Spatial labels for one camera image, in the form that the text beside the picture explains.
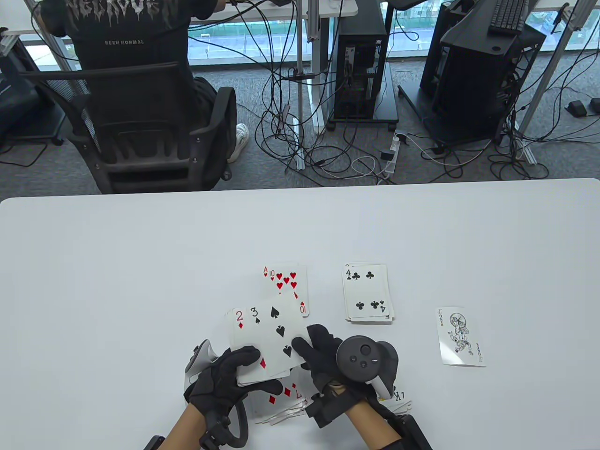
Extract white power strip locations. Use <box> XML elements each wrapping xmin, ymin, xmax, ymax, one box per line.
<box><xmin>384</xmin><ymin>133</ymin><xmax>409</xmax><ymax>178</ymax></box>

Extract large black computer case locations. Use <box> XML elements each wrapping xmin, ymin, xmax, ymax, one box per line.
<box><xmin>430</xmin><ymin>21</ymin><xmax>548</xmax><ymax>143</ymax></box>

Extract black keyboard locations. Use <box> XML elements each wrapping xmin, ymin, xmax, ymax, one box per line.
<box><xmin>488</xmin><ymin>0</ymin><xmax>540</xmax><ymax>36</ymax></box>

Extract person's left hand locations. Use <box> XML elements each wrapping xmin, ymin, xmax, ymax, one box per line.
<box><xmin>184</xmin><ymin>346</ymin><xmax>284</xmax><ymax>418</ymax></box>

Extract black spades playing card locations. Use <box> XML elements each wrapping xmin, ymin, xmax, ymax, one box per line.
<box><xmin>377</xmin><ymin>387</ymin><xmax>414</xmax><ymax>417</ymax></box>

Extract black mesh office chair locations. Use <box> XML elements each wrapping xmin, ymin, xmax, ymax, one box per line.
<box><xmin>7</xmin><ymin>61</ymin><xmax>239</xmax><ymax>195</ymax></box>

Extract white cable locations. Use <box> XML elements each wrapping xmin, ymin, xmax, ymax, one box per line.
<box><xmin>351</xmin><ymin>156</ymin><xmax>390</xmax><ymax>179</ymax></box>

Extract person's right forearm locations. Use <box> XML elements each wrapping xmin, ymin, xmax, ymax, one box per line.
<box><xmin>347</xmin><ymin>401</ymin><xmax>404</xmax><ymax>450</ymax></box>

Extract tangle of black cables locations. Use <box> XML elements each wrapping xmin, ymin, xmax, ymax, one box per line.
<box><xmin>407</xmin><ymin>105</ymin><xmax>600</xmax><ymax>181</ymax></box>
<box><xmin>253</xmin><ymin>0</ymin><xmax>390</xmax><ymax>181</ymax></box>

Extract hearts card pile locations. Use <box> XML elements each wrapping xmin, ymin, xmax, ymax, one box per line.
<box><xmin>268</xmin><ymin>265</ymin><xmax>310</xmax><ymax>318</ymax></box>

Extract person's left forearm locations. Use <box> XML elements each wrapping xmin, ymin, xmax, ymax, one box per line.
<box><xmin>164</xmin><ymin>403</ymin><xmax>209</xmax><ymax>450</ymax></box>

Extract spades card pile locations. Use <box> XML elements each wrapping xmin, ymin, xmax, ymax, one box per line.
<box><xmin>246</xmin><ymin>295</ymin><xmax>310</xmax><ymax>373</ymax></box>

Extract aluminium frame leg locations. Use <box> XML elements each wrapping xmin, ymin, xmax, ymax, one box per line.
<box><xmin>515</xmin><ymin>2</ymin><xmax>582</xmax><ymax>165</ymax></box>
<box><xmin>26</xmin><ymin>0</ymin><xmax>78</xmax><ymax>73</ymax></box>

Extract black equipment cart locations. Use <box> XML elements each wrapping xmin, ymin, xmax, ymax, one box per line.
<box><xmin>0</xmin><ymin>27</ymin><xmax>66</xmax><ymax>147</ymax></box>

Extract black computer tower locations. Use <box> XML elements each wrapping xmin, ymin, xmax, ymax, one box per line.
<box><xmin>334</xmin><ymin>0</ymin><xmax>390</xmax><ymax>120</ymax></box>
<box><xmin>420</xmin><ymin>0</ymin><xmax>474</xmax><ymax>99</ymax></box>

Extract black white joker playing card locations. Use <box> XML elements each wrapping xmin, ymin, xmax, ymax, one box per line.
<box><xmin>436</xmin><ymin>307</ymin><xmax>487</xmax><ymax>367</ymax></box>

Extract black wheeled computer stand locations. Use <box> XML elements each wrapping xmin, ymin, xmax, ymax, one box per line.
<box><xmin>327</xmin><ymin>61</ymin><xmax>400</xmax><ymax>132</ymax></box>

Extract red diamonds playing card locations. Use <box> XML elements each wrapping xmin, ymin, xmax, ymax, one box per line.
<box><xmin>232</xmin><ymin>307</ymin><xmax>291</xmax><ymax>383</ymax></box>
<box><xmin>248</xmin><ymin>370</ymin><xmax>310</xmax><ymax>418</ymax></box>

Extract person's right hand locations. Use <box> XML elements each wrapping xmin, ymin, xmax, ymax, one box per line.
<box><xmin>292</xmin><ymin>324</ymin><xmax>397</xmax><ymax>420</ymax></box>

